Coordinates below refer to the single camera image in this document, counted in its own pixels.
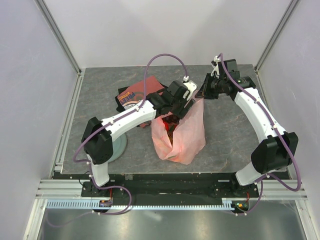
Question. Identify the front aluminium rail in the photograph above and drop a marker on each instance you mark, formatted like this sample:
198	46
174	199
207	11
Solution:
219	189

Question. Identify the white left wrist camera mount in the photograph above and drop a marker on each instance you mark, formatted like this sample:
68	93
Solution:
191	87

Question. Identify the white slotted cable duct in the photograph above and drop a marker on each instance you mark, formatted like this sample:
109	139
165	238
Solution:
90	204

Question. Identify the dark red grape bunch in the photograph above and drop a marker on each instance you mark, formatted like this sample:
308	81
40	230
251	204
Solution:
171	122

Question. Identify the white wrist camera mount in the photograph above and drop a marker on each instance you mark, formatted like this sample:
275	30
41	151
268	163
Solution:
191	87
218	70

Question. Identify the grey green plate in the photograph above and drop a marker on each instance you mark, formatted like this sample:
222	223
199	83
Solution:
119	146

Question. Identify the aluminium frame post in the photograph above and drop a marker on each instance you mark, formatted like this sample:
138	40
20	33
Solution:
277	33
58	34

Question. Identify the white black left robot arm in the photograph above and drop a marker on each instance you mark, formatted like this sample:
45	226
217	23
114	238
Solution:
100	135

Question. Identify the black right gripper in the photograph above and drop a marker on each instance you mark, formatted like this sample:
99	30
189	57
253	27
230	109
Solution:
204	92

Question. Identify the pink plastic bag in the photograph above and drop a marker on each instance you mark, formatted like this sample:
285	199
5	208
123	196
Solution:
188	136

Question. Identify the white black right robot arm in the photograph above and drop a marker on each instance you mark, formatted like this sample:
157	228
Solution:
277	147

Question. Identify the right aluminium frame post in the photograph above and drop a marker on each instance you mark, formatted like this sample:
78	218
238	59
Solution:
277	33

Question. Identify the left aluminium frame post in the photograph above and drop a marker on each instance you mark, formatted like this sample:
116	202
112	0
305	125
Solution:
58	34

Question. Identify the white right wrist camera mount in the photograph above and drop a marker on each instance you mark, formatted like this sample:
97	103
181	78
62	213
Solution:
218	70

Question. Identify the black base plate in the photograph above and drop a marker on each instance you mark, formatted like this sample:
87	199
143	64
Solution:
230	177

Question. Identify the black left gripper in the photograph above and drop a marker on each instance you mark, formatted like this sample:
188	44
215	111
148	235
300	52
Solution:
181	112

